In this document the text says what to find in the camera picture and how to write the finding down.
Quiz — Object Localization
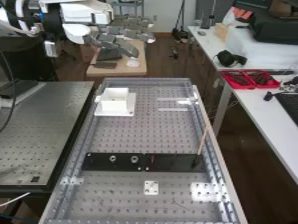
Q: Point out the small white box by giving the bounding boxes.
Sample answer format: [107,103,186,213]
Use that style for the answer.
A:
[92,87,136,118]

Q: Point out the clear box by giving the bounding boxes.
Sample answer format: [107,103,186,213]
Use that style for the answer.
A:
[38,77,249,224]

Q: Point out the thin stick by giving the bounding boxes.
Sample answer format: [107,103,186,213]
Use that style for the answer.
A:
[195,113,214,158]

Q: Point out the small wooden table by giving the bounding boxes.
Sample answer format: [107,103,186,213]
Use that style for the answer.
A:
[84,39,148,79]

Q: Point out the black plate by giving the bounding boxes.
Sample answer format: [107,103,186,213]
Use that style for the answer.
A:
[80,152,207,173]

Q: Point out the red tray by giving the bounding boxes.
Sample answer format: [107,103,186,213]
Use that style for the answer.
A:
[219,69,257,90]
[244,69,281,89]

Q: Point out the small white square plate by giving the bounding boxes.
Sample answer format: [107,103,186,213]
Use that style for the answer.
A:
[142,180,159,195]

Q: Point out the black headphones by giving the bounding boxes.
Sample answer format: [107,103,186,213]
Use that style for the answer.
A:
[215,49,248,67]

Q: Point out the white desk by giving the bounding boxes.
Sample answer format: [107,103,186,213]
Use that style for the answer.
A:
[211,69,298,185]
[187,24,298,73]

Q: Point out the small black tool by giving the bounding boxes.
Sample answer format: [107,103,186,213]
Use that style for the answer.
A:
[261,91,276,102]

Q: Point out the wooden block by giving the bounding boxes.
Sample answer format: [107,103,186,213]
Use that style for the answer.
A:
[212,23,228,42]

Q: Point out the black keyboard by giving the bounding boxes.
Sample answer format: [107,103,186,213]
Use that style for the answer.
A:
[273,92,298,126]

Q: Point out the black case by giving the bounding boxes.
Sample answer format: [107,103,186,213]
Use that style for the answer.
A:
[247,8,298,45]

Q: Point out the black cable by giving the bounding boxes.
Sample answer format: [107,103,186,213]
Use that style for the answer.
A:
[0,49,17,133]

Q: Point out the white cable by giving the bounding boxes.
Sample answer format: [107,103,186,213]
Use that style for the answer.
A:
[0,191,31,208]

